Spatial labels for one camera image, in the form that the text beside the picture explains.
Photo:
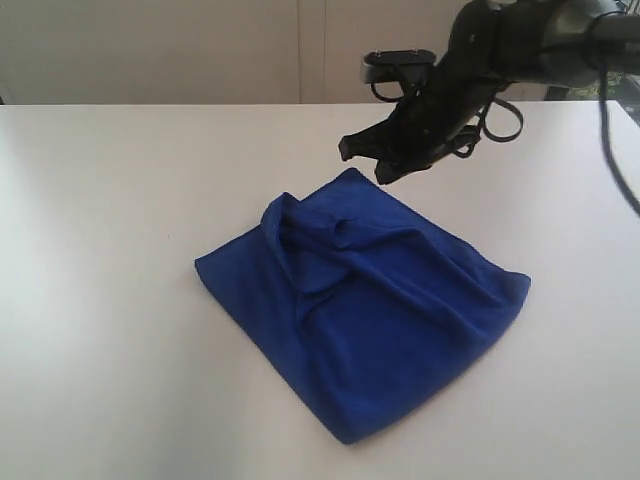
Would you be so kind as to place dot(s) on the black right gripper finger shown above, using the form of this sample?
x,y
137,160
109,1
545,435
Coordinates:
x,y
392,166
378,142

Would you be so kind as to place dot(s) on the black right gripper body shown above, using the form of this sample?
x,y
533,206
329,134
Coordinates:
x,y
421,127

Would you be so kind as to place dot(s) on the blue towel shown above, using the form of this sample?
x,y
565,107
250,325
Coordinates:
x,y
364,307

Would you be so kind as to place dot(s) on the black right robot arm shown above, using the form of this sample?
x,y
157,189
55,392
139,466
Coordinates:
x,y
556,43

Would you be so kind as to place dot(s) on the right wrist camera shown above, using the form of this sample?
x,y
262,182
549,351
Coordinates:
x,y
409,66

